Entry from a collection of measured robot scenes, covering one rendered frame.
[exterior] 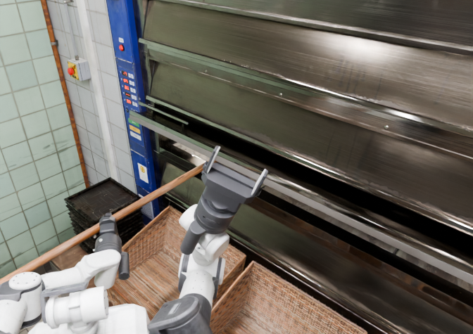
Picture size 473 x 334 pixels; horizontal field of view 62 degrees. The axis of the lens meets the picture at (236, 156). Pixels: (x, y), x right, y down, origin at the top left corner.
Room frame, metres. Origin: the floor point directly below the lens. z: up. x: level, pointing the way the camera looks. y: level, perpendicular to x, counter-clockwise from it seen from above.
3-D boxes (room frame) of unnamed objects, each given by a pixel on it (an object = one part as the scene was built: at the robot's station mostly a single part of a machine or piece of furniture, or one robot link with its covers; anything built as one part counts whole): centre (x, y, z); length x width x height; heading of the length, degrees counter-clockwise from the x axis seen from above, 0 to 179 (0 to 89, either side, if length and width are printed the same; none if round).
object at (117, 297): (1.31, 0.31, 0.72); 0.56 x 0.49 x 0.28; 48
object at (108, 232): (1.04, 0.46, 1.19); 0.12 x 0.10 x 0.13; 14
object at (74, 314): (0.53, 0.32, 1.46); 0.10 x 0.07 x 0.09; 104
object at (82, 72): (2.09, 0.86, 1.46); 0.10 x 0.07 x 0.10; 49
